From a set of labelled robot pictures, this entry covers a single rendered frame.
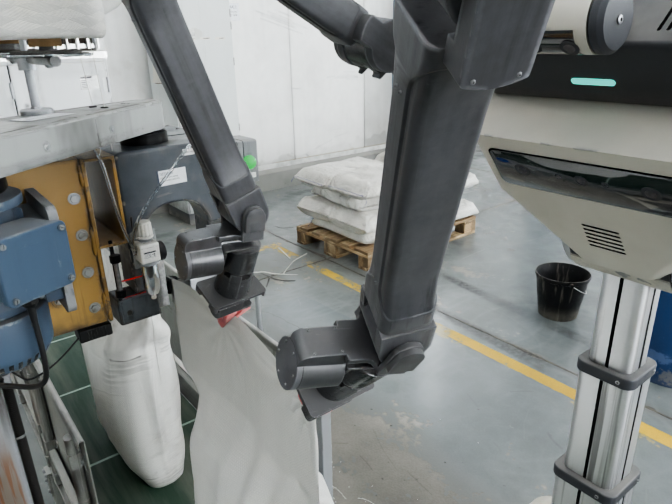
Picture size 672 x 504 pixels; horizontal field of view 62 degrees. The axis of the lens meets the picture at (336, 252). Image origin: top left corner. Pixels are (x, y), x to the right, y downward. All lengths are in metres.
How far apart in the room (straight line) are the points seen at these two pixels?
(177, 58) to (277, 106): 5.26
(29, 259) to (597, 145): 0.74
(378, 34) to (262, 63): 5.04
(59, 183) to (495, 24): 0.88
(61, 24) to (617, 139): 0.72
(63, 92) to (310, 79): 3.05
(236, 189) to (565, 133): 0.46
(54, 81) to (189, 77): 3.10
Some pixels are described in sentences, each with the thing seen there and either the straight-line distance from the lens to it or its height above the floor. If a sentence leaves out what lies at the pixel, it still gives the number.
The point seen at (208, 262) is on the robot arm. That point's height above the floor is 1.22.
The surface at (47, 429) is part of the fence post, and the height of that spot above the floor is 0.49.
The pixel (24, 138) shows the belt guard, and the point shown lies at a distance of 0.86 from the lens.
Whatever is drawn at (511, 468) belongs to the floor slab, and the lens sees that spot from 2.34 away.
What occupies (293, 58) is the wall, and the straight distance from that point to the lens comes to 6.09.
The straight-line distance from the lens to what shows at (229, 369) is 1.07.
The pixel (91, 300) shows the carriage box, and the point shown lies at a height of 1.08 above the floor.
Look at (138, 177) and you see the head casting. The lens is 1.09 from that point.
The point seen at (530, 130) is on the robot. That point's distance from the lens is 0.86.
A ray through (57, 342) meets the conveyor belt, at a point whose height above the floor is 0.38.
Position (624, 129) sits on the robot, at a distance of 0.81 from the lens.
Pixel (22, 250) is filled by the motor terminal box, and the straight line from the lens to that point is 0.80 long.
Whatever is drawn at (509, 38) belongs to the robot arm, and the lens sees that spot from 0.30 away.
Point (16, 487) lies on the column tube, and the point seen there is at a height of 0.71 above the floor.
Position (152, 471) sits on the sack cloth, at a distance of 1.71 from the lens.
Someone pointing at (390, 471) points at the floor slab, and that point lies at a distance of 2.25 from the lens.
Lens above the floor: 1.53
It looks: 21 degrees down
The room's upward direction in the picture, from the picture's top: 1 degrees counter-clockwise
